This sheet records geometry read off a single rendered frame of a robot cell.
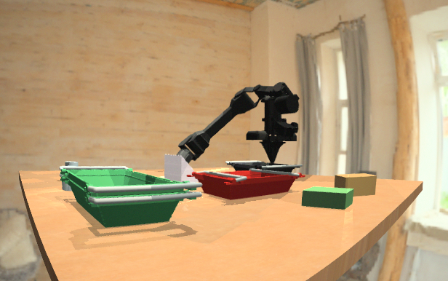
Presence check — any tan block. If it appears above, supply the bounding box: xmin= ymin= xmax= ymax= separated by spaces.
xmin=334 ymin=173 xmax=377 ymax=197

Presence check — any red plastic tray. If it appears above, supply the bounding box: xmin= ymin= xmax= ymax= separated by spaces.
xmin=186 ymin=170 xmax=305 ymax=200

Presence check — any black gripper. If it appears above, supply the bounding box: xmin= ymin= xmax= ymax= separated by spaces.
xmin=246 ymin=114 xmax=297 ymax=163

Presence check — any grey cylinder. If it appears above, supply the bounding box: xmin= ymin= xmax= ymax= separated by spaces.
xmin=65 ymin=161 xmax=79 ymax=167
xmin=62 ymin=182 xmax=72 ymax=191

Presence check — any green rectangular block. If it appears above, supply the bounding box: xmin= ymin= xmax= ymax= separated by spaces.
xmin=301 ymin=186 xmax=354 ymax=210

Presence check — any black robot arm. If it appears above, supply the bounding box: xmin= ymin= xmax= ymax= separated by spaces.
xmin=176 ymin=82 xmax=300 ymax=164

